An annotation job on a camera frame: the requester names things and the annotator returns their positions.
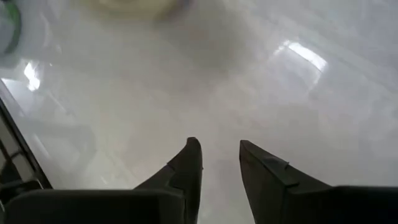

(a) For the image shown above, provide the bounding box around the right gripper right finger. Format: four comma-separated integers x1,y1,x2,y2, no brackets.
238,139,333,224

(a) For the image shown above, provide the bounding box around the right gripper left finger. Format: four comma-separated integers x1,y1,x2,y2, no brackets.
133,136,204,224

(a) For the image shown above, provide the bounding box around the blue label salmon can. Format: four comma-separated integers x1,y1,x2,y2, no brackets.
85,0,192,21

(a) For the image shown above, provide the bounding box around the green label tuna can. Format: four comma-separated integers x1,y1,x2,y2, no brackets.
0,0,24,68

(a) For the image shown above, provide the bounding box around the black metal table frame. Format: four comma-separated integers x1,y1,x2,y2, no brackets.
0,79,53,200

